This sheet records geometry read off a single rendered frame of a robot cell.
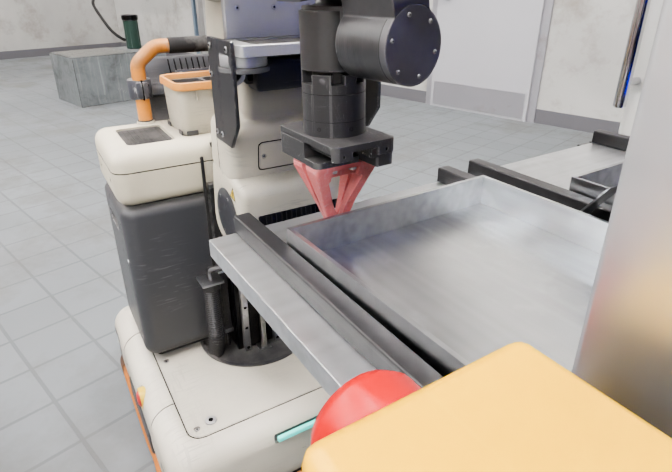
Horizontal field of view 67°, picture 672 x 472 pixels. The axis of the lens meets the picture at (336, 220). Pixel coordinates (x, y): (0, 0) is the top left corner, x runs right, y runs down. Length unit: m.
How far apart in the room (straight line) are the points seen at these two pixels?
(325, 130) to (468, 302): 0.19
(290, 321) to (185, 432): 0.79
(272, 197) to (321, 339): 0.54
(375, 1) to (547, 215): 0.30
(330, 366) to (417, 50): 0.23
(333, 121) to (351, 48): 0.07
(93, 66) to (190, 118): 4.57
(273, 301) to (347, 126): 0.16
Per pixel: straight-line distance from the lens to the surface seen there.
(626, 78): 1.23
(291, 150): 0.49
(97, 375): 1.84
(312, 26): 0.44
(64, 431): 1.69
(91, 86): 5.73
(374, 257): 0.49
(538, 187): 0.66
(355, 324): 0.37
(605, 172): 0.71
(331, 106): 0.45
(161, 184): 1.15
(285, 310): 0.42
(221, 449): 1.15
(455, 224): 0.57
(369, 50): 0.39
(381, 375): 0.16
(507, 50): 4.90
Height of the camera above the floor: 1.12
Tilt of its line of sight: 25 degrees down
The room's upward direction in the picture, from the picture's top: straight up
